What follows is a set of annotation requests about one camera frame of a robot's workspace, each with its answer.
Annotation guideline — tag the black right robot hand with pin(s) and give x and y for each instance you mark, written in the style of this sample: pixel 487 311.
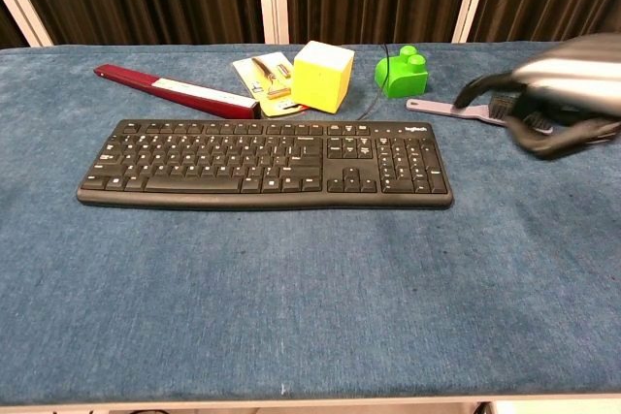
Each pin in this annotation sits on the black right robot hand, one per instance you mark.
pixel 538 140

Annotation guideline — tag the black Logitech keyboard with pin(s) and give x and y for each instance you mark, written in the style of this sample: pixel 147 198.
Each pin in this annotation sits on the black Logitech keyboard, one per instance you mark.
pixel 264 162

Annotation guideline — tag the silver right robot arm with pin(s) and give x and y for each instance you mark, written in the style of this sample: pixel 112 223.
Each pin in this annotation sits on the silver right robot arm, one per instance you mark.
pixel 572 74

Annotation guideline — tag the green toy building block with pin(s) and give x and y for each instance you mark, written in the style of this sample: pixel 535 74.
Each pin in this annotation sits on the green toy building block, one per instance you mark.
pixel 402 75

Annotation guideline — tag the yellow cube block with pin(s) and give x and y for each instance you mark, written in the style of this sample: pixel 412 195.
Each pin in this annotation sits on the yellow cube block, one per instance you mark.
pixel 322 77

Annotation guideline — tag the blue table cloth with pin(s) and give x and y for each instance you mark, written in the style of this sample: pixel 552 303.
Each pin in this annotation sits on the blue table cloth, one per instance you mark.
pixel 310 288

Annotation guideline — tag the yellow razor blister pack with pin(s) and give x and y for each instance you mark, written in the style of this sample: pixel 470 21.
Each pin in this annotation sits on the yellow razor blister pack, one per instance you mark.
pixel 264 82

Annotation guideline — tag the dark red long box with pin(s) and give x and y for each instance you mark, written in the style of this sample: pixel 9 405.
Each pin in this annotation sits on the dark red long box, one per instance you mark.
pixel 179 91

